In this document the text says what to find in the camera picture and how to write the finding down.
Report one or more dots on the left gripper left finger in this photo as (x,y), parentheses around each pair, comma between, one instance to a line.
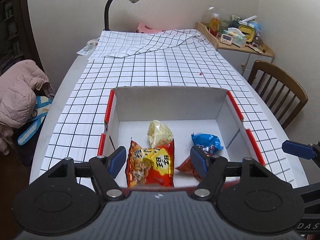
(104,171)

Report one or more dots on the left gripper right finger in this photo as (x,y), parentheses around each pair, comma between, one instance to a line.
(212,172)

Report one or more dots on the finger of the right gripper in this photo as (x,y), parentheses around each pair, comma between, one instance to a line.
(299,150)

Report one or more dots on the blue snack packet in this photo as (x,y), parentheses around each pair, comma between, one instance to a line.
(209,143)

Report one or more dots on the red orange snack packet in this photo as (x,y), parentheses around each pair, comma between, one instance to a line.
(187,167)

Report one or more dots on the orange yellow snack bag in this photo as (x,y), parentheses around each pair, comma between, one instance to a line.
(148,166)

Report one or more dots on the pale yellow snack bag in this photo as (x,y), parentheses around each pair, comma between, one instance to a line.
(159,134)

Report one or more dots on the brown wooden chair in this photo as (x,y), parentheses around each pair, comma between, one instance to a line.
(282,94)

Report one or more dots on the red white cardboard box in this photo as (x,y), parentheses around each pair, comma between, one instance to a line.
(186,111)

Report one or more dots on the blue white bag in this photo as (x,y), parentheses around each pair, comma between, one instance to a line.
(37,117)

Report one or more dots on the wooden top side cabinet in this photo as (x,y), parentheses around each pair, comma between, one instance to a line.
(242,59)

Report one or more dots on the white black grid tablecloth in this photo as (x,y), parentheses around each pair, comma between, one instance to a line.
(75,121)

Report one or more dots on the pink puffer jacket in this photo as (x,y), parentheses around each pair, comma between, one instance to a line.
(19,85)

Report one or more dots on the papers on table edge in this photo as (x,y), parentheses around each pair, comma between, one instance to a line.
(89,47)

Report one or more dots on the white digital timer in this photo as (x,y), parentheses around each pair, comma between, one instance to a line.
(226,39)

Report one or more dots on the tissue box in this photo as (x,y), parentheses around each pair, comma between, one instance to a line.
(239,38)

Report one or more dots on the orange juice bottle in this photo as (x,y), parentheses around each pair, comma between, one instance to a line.
(214,24)

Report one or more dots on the pink object behind table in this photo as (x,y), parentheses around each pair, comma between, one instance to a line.
(143,28)

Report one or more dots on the dark wooden bookshelf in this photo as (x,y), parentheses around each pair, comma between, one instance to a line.
(17,40)

